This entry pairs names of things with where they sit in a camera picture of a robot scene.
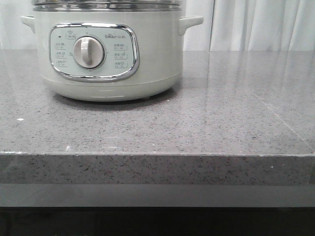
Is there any white pleated curtain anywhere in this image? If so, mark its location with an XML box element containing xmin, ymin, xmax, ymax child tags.
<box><xmin>0</xmin><ymin>0</ymin><xmax>315</xmax><ymax>51</ymax></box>

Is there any glass pot lid steel rim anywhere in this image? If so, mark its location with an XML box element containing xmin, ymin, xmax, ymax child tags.
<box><xmin>32</xmin><ymin>0</ymin><xmax>182</xmax><ymax>12</ymax></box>

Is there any pale green electric cooking pot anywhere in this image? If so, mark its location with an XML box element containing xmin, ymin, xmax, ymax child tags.
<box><xmin>21</xmin><ymin>8</ymin><xmax>204</xmax><ymax>102</ymax></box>

